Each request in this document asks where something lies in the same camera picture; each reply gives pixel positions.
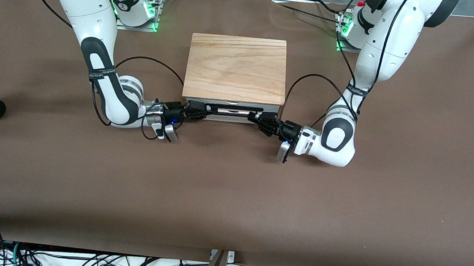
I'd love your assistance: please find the silver drawer with black handle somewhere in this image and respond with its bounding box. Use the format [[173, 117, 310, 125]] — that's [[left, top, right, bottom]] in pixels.
[[184, 98, 281, 118]]

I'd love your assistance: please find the black drawer handle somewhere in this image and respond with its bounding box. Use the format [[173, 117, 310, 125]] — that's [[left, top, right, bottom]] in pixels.
[[205, 102, 264, 118]]

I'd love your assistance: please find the wooden drawer cabinet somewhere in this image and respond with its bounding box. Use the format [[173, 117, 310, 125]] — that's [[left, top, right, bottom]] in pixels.
[[180, 32, 290, 127]]

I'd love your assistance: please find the brown table cover mat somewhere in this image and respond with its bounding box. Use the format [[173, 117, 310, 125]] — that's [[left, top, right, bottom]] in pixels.
[[0, 0, 474, 266]]

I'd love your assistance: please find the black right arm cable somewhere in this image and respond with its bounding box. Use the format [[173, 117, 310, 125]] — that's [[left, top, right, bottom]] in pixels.
[[12, 0, 191, 142]]

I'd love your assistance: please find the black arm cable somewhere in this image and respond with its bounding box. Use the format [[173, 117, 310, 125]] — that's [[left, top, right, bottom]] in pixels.
[[282, 0, 413, 136], [12, 0, 191, 142]]

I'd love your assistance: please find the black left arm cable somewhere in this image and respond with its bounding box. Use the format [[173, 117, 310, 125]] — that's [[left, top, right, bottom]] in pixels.
[[282, 0, 413, 136]]

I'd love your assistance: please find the black velcro cable strap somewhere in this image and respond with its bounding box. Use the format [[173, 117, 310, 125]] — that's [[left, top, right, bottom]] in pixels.
[[88, 66, 117, 83], [345, 84, 371, 97]]

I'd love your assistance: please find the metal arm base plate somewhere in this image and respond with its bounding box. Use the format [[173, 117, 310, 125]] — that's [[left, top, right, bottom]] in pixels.
[[336, 12, 369, 54], [114, 0, 160, 33]]

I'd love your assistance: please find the long black table cable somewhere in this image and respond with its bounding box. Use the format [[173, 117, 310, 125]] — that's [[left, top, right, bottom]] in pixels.
[[267, 0, 351, 26]]

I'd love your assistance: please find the short black table cable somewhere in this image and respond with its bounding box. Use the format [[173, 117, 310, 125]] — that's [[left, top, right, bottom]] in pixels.
[[313, 0, 345, 15]]

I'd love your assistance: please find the small metal bracket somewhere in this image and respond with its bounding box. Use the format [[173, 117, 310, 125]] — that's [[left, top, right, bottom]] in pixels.
[[209, 249, 236, 263]]

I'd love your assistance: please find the teal cable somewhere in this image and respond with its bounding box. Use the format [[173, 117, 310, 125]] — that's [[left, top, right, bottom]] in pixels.
[[10, 241, 22, 266]]

